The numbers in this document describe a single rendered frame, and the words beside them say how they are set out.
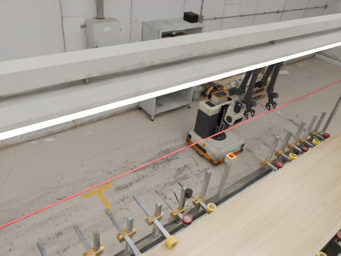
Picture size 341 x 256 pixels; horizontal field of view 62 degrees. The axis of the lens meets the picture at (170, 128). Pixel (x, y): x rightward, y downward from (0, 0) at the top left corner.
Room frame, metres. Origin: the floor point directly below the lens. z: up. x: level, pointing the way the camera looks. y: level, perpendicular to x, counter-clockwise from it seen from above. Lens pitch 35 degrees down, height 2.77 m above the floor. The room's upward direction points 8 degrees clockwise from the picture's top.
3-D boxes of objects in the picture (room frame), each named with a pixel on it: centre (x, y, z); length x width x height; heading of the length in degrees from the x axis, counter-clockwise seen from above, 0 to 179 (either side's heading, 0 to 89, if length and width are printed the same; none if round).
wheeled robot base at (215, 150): (3.51, -0.71, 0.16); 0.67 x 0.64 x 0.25; 42
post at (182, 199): (1.56, -0.18, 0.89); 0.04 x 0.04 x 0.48; 43
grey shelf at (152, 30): (4.52, 0.15, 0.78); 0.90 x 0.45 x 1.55; 133
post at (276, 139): (2.40, -1.10, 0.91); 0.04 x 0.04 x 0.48; 43
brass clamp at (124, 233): (1.21, 0.21, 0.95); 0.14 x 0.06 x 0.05; 133
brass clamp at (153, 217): (1.37, 0.03, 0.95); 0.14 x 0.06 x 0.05; 133
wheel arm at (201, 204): (1.74, -0.30, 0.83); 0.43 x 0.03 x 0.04; 43
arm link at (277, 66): (3.31, -1.18, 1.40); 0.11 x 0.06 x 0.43; 132
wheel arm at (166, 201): (1.59, -0.09, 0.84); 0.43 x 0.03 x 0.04; 43
